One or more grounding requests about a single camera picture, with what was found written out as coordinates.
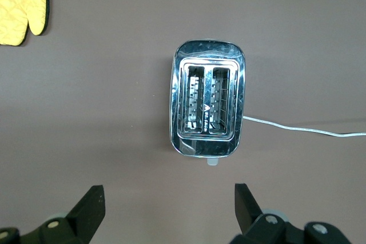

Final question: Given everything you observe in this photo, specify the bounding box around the chrome two-slot toaster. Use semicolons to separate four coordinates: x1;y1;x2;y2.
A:
168;39;246;167

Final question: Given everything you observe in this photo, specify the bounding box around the white toaster power cable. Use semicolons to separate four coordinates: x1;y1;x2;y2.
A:
242;115;366;138

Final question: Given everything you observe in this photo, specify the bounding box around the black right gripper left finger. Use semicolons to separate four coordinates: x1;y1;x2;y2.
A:
0;185;106;244

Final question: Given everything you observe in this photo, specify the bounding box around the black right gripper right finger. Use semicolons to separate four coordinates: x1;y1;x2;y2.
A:
230;183;352;244

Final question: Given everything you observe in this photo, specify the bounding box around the brown table cover cloth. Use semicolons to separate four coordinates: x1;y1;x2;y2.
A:
0;0;366;244

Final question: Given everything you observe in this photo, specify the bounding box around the yellow quilted oven mitt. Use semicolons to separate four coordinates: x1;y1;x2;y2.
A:
0;0;51;47

